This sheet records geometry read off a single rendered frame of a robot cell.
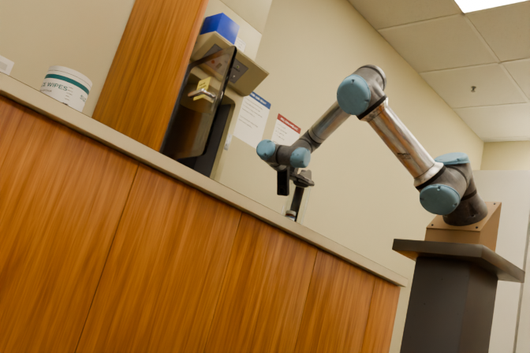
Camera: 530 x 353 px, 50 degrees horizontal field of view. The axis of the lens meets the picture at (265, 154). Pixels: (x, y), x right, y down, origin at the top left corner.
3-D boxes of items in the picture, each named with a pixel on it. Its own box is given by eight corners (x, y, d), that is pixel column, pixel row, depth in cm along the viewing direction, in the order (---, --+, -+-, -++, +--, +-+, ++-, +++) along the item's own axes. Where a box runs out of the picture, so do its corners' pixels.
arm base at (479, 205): (494, 204, 200) (487, 179, 197) (479, 226, 189) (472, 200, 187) (452, 204, 210) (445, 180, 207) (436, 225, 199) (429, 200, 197)
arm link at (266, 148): (270, 158, 208) (251, 155, 212) (283, 169, 217) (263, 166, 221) (277, 139, 210) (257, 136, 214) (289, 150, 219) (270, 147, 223)
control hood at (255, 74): (187, 57, 215) (194, 35, 218) (244, 97, 237) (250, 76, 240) (207, 53, 208) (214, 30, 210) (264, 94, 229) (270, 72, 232)
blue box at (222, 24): (198, 36, 219) (205, 16, 221) (216, 50, 225) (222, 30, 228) (216, 32, 212) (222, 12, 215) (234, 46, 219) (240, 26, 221)
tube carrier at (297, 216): (283, 230, 242) (295, 183, 249) (306, 234, 237) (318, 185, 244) (273, 223, 233) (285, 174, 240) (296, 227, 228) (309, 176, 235)
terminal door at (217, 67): (158, 162, 203) (191, 64, 215) (203, 155, 179) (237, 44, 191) (156, 161, 202) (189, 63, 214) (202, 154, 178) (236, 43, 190)
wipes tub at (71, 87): (22, 113, 167) (41, 68, 171) (61, 131, 175) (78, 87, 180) (42, 109, 158) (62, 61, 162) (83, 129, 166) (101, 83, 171)
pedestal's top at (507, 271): (524, 283, 192) (525, 271, 194) (481, 257, 173) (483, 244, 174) (438, 273, 216) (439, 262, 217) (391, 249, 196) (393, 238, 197)
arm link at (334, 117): (378, 49, 195) (300, 131, 228) (366, 58, 187) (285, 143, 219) (402, 73, 194) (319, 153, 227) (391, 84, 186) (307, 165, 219)
